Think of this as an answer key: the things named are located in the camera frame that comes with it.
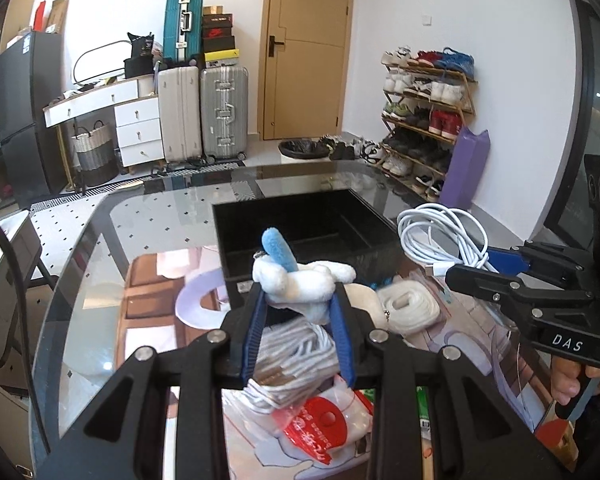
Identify white plush toy blue ear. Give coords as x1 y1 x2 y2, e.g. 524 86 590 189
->
252 228 356 325

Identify white cable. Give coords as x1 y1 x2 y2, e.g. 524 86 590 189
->
395 202 499 276

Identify red white packet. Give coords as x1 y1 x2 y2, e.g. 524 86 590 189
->
272 375 374 466

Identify green white packet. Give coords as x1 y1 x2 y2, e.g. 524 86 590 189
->
355 386 434 460

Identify right hand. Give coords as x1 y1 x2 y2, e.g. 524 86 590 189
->
550 356 600 405

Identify black storage box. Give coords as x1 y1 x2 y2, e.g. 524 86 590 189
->
212 190 403 308

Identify purple yoga mat bag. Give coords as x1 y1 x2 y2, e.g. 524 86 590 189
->
439 126 491 210

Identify shoe rack with shoes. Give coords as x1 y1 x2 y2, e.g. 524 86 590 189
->
378 46 476 202

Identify woven laundry basket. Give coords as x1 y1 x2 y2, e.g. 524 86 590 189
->
71 119 118 188

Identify silver suitcase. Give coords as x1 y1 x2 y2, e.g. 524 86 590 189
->
200 65 249 164

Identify white suitcase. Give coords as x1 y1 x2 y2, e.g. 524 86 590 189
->
158 66 204 164

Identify white drawer desk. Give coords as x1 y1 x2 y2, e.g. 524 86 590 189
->
43 75 164 168

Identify stacked shoe boxes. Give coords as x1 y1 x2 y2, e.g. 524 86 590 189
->
201 6 239 67

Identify black bag on desk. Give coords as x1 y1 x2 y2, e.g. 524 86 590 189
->
124 32 154 79

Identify teal suitcase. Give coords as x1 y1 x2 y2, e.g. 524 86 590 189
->
163 0 204 64

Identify wooden door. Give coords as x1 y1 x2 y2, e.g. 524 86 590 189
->
257 0 353 140

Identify black refrigerator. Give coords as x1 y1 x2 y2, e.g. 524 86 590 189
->
0 32 68 209

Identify bagged grey white cord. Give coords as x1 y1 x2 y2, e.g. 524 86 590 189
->
239 316 339 413

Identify bagged cream rope coil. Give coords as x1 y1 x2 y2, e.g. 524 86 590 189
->
344 278 444 336

